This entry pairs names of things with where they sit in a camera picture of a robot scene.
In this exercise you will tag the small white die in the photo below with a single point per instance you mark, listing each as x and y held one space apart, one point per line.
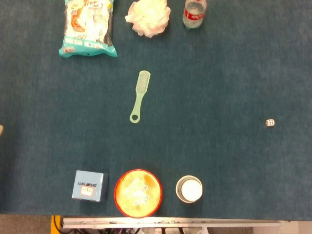
270 123

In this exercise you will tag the clear red-label cola bottle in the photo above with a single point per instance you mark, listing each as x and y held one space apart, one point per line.
194 17

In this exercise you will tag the yellow frame post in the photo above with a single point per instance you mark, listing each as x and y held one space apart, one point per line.
52 225

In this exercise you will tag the white table frame plate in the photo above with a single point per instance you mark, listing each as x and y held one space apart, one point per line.
292 226

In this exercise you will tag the blue cardboard box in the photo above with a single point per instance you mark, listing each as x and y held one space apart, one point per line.
86 186

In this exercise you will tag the green plastic scrub brush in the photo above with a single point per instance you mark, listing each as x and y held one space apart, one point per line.
141 90

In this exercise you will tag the red bowl with noodles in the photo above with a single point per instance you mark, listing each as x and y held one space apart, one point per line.
137 192

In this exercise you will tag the white mesh bath pouf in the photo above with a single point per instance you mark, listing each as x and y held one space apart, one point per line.
148 17

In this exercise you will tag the white upturned paper cup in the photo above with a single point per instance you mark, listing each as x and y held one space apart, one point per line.
191 189

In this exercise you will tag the teal printed snack bag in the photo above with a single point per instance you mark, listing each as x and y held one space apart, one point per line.
87 26

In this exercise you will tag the aluminium profile rail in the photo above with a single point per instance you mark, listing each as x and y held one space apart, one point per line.
170 222

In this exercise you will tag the dark teal table cloth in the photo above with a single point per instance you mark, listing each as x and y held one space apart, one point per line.
195 97

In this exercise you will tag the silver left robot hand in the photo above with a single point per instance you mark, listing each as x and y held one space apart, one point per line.
1 130

